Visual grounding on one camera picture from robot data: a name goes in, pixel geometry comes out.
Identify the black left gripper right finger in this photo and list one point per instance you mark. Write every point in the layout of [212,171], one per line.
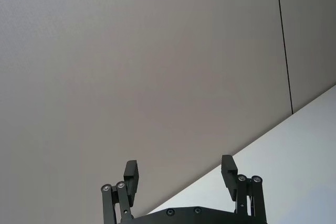
[231,179]

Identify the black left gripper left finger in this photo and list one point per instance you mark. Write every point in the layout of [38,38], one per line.
[131,182]

